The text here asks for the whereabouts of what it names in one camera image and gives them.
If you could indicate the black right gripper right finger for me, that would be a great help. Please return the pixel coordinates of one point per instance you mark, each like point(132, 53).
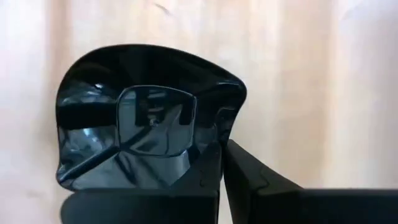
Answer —
point(280, 205)

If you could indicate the black leaf-shaped plate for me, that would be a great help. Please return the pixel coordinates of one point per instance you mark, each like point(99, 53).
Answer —
point(155, 121)

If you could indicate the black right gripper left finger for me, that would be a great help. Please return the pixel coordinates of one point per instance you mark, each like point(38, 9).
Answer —
point(140, 207)

